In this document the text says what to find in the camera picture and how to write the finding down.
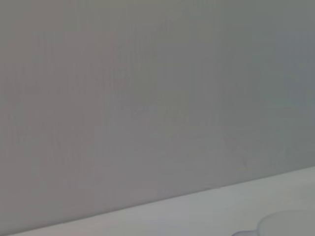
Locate clear plastic measuring cup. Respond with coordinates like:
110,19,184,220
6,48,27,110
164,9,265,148
230,209,315,236

